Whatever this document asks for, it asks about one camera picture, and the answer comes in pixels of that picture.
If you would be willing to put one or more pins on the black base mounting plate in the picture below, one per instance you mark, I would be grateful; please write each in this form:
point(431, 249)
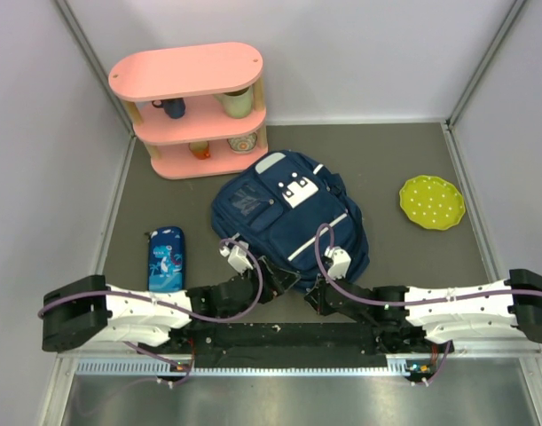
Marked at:
point(296, 345)

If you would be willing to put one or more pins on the pale green cup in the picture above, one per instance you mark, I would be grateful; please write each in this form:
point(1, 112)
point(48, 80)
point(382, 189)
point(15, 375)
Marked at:
point(237, 104)

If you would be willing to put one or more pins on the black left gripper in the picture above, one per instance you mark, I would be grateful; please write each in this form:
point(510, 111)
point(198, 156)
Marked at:
point(278, 281)

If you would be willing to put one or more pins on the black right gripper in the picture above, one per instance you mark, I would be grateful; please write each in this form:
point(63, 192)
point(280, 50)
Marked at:
point(316, 296)

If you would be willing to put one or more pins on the pink three-tier shelf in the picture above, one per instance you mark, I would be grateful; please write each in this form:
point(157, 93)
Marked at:
point(195, 73)

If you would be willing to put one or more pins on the navy blue student backpack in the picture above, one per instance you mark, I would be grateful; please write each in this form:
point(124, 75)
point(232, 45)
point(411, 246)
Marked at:
point(276, 207)

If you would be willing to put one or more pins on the orange cup on shelf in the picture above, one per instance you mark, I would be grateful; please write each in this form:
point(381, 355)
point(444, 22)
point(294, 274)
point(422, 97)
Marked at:
point(200, 149)

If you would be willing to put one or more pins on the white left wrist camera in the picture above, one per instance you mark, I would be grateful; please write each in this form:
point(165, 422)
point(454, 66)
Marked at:
point(236, 255)

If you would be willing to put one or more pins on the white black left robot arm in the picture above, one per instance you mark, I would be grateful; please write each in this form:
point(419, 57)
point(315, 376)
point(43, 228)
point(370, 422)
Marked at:
point(90, 310)

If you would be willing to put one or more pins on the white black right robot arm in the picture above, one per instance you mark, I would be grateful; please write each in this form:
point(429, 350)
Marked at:
point(502, 309)

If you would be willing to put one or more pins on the blue dinosaur pencil case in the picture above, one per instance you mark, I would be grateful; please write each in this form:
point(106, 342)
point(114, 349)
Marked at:
point(166, 260)

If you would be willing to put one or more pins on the green polka dot plate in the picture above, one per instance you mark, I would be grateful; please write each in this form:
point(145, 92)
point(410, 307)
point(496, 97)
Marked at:
point(432, 202)

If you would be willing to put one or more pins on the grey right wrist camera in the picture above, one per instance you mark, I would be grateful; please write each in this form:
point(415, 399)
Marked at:
point(339, 262)

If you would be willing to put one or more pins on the dark blue mug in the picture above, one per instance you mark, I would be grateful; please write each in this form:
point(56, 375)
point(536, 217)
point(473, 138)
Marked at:
point(173, 108)

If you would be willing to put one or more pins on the patterned small bowl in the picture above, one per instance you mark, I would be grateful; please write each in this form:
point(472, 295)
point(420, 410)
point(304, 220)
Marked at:
point(243, 144)

